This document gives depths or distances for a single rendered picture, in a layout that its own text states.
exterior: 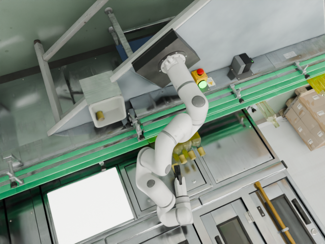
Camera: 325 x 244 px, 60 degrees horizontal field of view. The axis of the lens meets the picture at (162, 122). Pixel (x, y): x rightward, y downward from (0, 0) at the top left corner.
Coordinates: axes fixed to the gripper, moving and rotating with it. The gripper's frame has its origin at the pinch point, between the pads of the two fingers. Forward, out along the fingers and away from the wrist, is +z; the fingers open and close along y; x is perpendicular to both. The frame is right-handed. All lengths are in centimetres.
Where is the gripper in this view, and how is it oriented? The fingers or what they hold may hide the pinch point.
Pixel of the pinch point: (176, 170)
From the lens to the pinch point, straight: 154.8
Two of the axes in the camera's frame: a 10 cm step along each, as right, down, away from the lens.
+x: -9.9, 1.1, -1.1
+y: 0.5, -4.8, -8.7
